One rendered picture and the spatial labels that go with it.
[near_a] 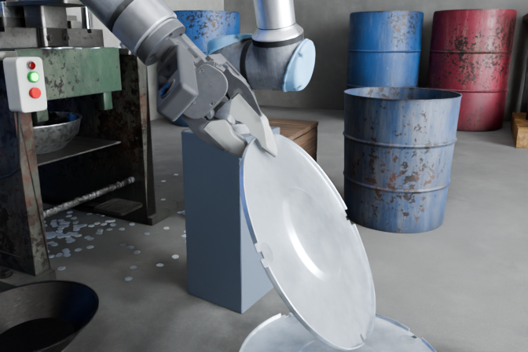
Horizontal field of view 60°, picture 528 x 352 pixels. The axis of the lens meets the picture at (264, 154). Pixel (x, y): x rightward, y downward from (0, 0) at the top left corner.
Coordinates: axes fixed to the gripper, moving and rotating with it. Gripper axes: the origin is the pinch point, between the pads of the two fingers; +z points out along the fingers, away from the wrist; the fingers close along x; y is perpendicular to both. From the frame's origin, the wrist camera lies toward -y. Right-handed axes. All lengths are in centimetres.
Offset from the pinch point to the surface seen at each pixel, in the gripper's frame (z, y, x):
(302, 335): 24.9, 5.9, 17.8
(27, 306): -10, 35, 82
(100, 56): -54, 86, 42
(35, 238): -23, 50, 79
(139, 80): -42, 95, 42
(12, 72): -53, 46, 45
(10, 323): -10, 30, 84
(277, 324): 22.0, 8.3, 20.7
